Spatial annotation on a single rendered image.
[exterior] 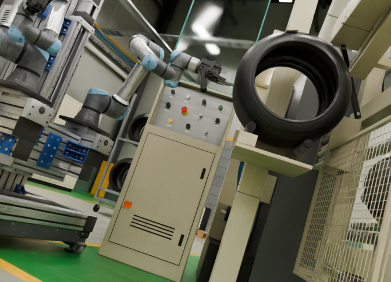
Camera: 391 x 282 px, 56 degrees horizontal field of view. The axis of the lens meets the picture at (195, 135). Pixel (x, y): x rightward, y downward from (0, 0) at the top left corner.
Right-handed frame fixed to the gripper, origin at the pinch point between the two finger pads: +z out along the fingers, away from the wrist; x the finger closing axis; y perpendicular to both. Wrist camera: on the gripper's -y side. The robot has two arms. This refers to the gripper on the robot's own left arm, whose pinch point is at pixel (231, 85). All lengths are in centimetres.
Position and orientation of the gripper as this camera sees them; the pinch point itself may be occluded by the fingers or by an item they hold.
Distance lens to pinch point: 194.0
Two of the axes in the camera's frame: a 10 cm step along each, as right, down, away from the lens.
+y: 4.2, -8.8, 2.0
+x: 0.1, 2.2, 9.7
